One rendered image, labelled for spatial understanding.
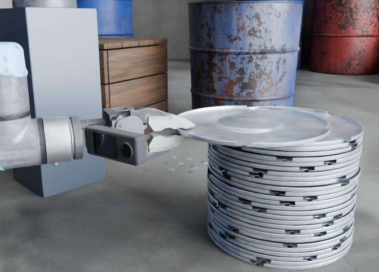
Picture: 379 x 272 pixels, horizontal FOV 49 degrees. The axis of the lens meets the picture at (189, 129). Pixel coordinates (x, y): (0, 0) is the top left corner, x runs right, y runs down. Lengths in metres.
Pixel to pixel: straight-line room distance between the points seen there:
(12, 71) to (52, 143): 0.12
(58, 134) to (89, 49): 0.45
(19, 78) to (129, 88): 0.86
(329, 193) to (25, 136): 0.50
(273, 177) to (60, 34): 0.61
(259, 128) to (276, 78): 0.75
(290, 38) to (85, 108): 0.75
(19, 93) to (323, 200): 0.51
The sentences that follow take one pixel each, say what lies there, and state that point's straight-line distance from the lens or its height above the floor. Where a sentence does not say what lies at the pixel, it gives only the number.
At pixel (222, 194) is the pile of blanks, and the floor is 0.11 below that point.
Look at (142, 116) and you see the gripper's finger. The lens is 0.71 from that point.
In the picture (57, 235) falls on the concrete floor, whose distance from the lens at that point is 0.92.
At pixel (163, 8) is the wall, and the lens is 4.71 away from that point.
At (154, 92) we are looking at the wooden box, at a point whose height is 0.15.
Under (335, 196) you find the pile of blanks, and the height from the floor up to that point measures 0.13.
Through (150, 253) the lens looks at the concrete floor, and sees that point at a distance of 0.83.
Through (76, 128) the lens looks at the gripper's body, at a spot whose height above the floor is 0.26.
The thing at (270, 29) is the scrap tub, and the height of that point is 0.39.
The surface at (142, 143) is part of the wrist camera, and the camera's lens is 0.63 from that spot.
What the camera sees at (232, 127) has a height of 0.24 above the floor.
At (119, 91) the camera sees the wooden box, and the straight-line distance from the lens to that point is 1.45.
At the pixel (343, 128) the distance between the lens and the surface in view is 0.84.
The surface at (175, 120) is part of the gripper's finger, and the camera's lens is 0.73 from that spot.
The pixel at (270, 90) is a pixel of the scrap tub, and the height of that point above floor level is 0.19.
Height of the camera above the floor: 0.43
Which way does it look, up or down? 15 degrees down
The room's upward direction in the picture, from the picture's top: straight up
